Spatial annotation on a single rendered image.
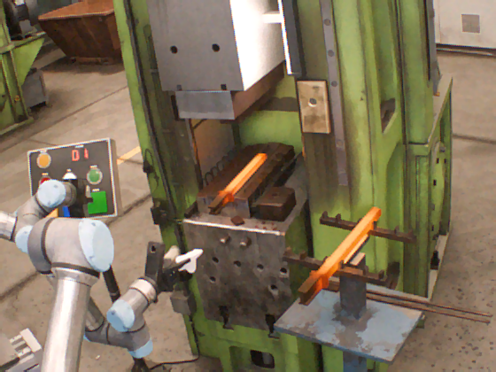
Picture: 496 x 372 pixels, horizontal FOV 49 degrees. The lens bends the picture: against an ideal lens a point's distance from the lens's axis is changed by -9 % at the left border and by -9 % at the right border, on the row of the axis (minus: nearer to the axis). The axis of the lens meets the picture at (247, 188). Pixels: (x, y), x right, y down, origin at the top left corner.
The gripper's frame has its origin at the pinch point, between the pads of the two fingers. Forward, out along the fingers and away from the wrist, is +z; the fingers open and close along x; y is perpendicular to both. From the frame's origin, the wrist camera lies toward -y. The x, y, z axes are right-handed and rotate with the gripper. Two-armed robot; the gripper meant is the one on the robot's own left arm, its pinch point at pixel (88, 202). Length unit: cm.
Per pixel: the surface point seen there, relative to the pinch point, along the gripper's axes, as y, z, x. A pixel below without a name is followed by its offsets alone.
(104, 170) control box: 11.2, 10.2, -3.9
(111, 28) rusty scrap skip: 265, 555, 141
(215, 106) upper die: 24, -10, -48
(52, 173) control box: 12.9, 10.3, 16.7
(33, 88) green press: 172, 452, 218
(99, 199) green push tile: 1.0, 9.5, -1.4
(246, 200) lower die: -5, 5, -53
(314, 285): -30, -42, -71
